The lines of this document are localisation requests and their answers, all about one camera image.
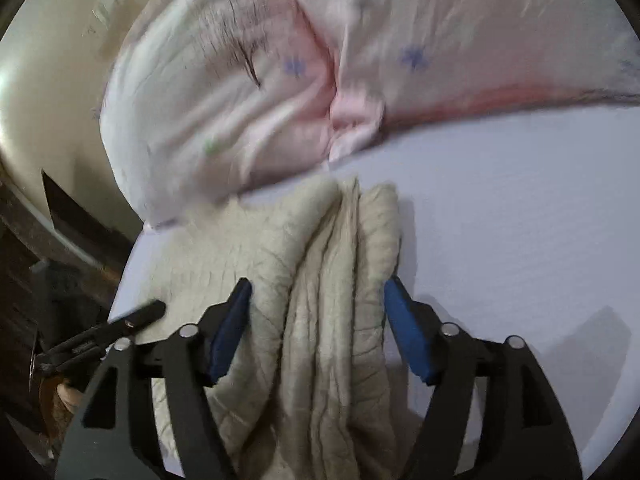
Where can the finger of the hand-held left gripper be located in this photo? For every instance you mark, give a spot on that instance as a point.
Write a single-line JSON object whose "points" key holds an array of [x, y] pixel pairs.
{"points": [[125, 323]]}

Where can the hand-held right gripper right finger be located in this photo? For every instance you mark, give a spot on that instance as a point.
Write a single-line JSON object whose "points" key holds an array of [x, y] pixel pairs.
{"points": [[407, 330]]}

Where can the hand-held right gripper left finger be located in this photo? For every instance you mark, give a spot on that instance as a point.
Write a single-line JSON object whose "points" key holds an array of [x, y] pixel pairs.
{"points": [[231, 327]]}

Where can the beige crinkled garment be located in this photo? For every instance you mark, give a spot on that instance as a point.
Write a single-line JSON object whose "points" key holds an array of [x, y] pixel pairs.
{"points": [[320, 320]]}

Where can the white bed sheet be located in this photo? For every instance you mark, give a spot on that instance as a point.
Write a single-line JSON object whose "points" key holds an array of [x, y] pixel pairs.
{"points": [[500, 240]]}

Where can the pink floral pillow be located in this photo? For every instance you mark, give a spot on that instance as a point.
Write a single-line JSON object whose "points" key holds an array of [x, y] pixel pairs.
{"points": [[450, 45], [215, 95]]}

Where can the dark wooden bed frame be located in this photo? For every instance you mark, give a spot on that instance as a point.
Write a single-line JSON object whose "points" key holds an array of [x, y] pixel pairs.
{"points": [[60, 270]]}

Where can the white wall switch plate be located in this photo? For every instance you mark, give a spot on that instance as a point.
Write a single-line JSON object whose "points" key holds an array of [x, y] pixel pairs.
{"points": [[106, 6]]}

